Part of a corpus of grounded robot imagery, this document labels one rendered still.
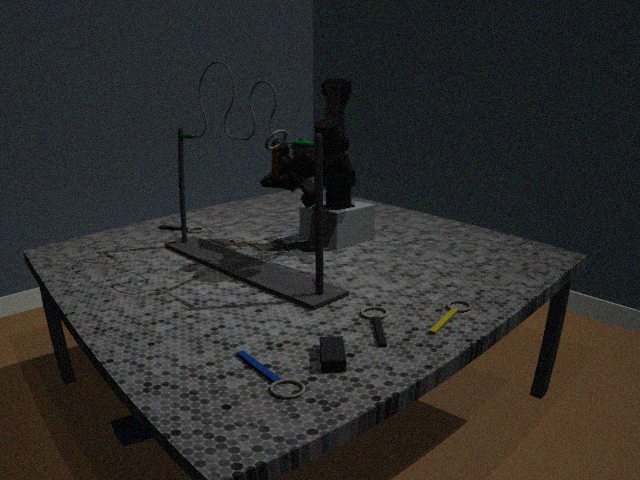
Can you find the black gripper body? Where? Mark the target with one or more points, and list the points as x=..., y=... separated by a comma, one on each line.
x=301, y=175

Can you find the dark grey ring with blue handle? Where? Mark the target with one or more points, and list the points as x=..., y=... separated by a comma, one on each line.
x=273, y=378

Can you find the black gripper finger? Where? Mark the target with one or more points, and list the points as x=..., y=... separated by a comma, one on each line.
x=282, y=170
x=285, y=181

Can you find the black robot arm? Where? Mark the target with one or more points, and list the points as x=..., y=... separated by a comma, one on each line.
x=338, y=171

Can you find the yellow handle with black loop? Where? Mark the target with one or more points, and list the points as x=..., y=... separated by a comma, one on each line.
x=439, y=325

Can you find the orange handle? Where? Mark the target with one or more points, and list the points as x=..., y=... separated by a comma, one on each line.
x=275, y=153

